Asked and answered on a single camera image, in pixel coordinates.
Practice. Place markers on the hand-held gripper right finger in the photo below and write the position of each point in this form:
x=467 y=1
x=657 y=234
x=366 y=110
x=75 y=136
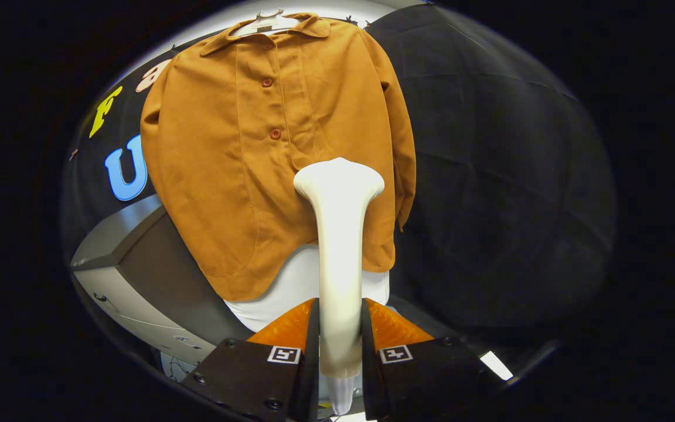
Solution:
x=371 y=381

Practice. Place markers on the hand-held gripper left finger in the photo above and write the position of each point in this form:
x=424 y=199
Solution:
x=308 y=381

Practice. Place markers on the white garment steamer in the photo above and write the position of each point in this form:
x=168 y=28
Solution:
x=337 y=246

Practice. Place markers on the orange button shirt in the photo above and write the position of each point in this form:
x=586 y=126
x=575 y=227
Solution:
x=226 y=176

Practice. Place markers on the grey cabinet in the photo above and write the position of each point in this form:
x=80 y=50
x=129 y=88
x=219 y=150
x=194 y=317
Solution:
x=156 y=264

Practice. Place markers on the row of black clips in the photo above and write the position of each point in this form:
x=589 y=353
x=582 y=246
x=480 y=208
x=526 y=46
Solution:
x=349 y=19

